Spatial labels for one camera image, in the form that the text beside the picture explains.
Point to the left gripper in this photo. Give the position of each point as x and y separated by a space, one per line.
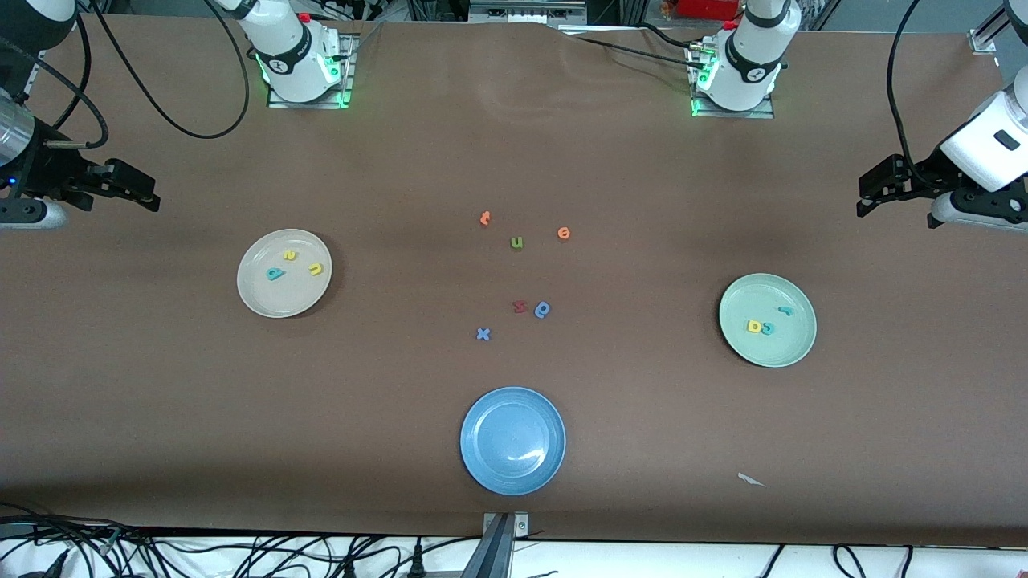
920 175

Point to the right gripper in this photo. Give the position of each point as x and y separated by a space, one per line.
50 172

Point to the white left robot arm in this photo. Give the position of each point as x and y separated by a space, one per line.
747 64

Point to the beige plate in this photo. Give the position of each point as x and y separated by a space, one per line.
284 293

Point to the green plate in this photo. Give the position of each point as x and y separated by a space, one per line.
768 353

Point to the red box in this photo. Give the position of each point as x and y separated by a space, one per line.
707 8

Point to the white paper scrap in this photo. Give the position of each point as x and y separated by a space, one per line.
751 480

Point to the blue foam letter a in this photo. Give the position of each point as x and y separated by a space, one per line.
543 309

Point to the grey power strip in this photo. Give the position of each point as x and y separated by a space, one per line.
526 10

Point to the blue plate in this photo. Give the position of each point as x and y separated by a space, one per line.
514 441

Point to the black power plug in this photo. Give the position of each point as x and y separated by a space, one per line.
416 558

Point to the aluminium frame rail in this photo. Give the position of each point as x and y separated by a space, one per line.
984 38
36 68

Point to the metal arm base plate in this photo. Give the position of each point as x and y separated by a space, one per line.
707 113
347 72

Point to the aluminium table bracket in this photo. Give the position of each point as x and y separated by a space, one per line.
502 538

